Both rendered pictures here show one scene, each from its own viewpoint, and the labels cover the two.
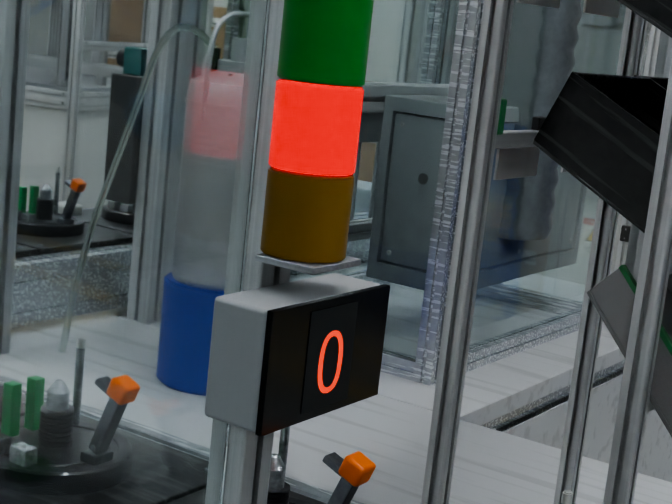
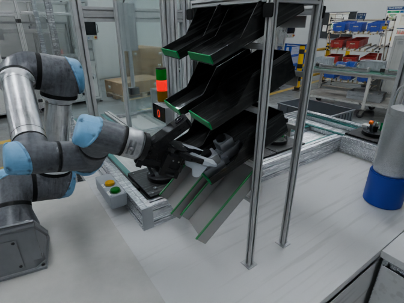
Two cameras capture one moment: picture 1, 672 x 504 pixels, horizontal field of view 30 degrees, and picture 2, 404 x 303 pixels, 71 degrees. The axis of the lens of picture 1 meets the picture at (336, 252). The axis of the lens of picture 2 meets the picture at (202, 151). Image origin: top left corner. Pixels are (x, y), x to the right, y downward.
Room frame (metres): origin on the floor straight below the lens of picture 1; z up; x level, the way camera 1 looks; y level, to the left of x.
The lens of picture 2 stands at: (1.39, -1.16, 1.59)
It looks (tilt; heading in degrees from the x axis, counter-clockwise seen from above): 24 degrees down; 112
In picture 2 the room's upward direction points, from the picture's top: straight up
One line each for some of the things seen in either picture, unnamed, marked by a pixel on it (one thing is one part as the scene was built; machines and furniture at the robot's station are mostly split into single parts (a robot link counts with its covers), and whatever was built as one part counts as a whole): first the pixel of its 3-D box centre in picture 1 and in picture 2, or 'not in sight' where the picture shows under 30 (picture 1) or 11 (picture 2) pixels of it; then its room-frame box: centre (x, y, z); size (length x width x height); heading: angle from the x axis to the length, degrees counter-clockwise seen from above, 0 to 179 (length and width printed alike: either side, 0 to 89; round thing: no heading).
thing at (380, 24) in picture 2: not in sight; (355, 53); (2.19, 7.47, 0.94); 1.34 x 0.93 x 1.87; 159
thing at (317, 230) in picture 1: (307, 212); (162, 95); (0.72, 0.02, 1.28); 0.05 x 0.05 x 0.05
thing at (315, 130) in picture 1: (315, 126); (162, 85); (0.72, 0.02, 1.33); 0.05 x 0.05 x 0.05
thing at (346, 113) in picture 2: not in sight; (312, 116); (1.40, 1.88, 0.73); 0.62 x 0.42 x 0.23; 147
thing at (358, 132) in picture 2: not in sight; (375, 127); (1.77, 0.79, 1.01); 0.24 x 0.24 x 0.13; 57
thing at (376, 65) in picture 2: not in sight; (372, 65); (2.31, 5.22, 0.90); 0.40 x 0.31 x 0.17; 157
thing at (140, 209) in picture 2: not in sight; (110, 172); (0.50, -0.16, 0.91); 0.89 x 0.06 x 0.11; 147
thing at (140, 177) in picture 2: not in sight; (163, 178); (0.81, -0.18, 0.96); 0.24 x 0.24 x 0.02; 57
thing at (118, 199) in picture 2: not in sight; (110, 189); (0.62, -0.32, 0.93); 0.21 x 0.07 x 0.06; 147
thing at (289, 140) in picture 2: not in sight; (276, 134); (1.22, 0.44, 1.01); 0.24 x 0.24 x 0.13; 57
